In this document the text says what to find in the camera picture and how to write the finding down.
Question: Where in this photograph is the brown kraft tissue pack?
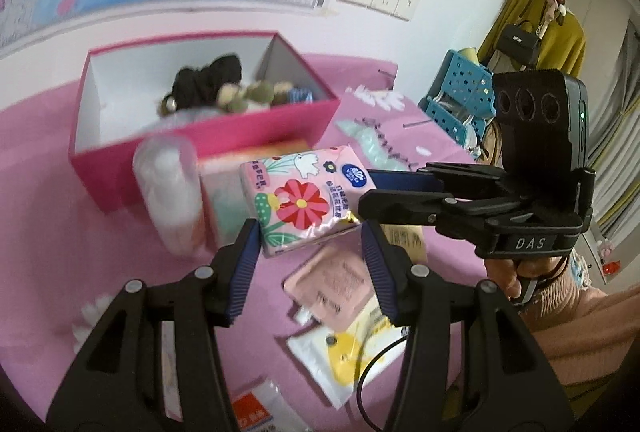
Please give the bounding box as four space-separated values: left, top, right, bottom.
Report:
385 224 429 265

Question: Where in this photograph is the beige teddy bear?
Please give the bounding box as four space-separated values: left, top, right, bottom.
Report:
216 79 296 113

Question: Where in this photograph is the white wall switch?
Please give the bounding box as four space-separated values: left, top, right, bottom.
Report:
395 0 422 22

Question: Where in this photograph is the floral pink tissue pack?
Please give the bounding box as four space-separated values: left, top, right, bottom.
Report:
239 147 377 259

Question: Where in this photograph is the white lotion pump bottle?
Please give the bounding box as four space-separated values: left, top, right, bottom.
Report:
132 134 206 255

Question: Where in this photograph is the thin black cable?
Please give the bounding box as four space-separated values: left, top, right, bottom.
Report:
352 327 409 419

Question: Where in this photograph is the mustard yellow garment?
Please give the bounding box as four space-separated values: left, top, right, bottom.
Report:
477 0 587 78

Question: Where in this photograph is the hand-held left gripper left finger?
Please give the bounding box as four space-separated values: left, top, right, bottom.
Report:
47 218 263 432

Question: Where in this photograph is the white yellow packet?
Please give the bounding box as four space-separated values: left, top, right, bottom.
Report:
286 297 416 409

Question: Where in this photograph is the orange white green packet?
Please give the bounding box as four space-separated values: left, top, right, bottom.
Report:
232 379 313 432

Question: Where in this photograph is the pink packet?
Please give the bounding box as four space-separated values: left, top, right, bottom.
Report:
283 242 376 332

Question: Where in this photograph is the light curtain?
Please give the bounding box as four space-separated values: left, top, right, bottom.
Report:
585 26 640 237

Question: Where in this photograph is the pink cardboard box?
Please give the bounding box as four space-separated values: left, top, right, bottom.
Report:
69 30 342 215

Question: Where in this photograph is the black scrunchie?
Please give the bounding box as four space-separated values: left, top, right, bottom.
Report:
172 54 243 107

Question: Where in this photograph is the person's right hand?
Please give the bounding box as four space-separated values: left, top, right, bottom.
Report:
483 254 572 309

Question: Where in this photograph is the pastel tissue box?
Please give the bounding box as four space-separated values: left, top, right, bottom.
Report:
197 139 311 247

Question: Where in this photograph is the blue perforated plastic rack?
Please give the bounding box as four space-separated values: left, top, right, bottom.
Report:
417 48 501 147

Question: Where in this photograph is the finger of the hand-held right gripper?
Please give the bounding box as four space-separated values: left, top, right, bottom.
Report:
358 184 537 229
367 163 503 193

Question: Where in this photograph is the black handbag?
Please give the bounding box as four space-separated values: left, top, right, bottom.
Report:
500 22 541 65

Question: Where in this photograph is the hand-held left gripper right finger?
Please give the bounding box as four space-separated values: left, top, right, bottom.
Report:
361 221 576 432

